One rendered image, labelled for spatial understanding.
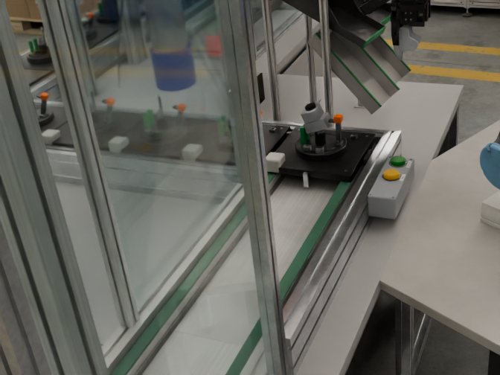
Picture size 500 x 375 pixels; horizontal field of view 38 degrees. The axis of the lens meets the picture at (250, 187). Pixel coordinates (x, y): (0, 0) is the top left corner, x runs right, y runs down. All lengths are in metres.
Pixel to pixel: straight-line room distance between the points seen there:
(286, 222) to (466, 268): 0.44
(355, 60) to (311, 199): 0.53
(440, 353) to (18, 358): 2.24
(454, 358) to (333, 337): 1.26
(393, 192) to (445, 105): 0.74
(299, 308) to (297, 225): 0.37
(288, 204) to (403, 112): 0.72
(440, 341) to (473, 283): 1.14
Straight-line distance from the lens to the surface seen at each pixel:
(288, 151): 2.01
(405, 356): 2.33
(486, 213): 1.88
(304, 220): 1.81
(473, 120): 4.39
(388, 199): 1.80
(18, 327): 0.66
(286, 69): 3.04
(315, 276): 1.55
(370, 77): 2.25
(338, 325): 1.58
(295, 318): 1.45
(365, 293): 1.66
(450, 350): 2.80
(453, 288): 1.68
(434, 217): 1.91
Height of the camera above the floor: 1.90
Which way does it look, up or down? 30 degrees down
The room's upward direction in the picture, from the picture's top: 7 degrees counter-clockwise
